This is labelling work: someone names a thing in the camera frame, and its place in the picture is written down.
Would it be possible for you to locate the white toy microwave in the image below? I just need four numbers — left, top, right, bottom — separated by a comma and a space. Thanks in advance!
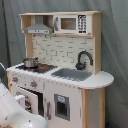
54, 15, 92, 34

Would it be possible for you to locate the black toy stovetop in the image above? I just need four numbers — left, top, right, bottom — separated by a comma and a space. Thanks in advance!
18, 63, 55, 73

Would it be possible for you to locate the grey toy sink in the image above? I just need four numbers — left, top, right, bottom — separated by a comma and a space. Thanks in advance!
52, 68, 92, 81

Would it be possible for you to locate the red stove knob left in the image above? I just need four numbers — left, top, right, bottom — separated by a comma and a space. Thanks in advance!
12, 77, 18, 82

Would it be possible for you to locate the red stove knob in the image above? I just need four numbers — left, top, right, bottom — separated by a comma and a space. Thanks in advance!
31, 81, 37, 87
12, 77, 18, 82

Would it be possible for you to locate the white dishwasher door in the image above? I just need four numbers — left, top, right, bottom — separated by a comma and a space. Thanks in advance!
44, 81, 82, 128

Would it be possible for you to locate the small metal pot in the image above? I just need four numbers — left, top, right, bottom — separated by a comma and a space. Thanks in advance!
23, 57, 39, 68

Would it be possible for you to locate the red stove knob right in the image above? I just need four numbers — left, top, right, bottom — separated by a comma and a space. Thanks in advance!
31, 81, 37, 87

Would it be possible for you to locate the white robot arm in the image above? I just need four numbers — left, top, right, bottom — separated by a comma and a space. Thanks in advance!
0, 63, 48, 128

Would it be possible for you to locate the wooden toy kitchen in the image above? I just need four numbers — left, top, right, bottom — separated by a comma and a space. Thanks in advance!
7, 11, 114, 128

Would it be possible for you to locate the grey range hood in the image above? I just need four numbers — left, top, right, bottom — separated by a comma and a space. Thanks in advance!
24, 16, 52, 34

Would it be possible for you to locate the black toy faucet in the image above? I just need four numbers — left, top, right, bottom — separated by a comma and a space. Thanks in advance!
75, 51, 93, 70

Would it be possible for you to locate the white oven door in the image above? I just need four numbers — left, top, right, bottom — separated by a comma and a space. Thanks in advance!
11, 86, 38, 114

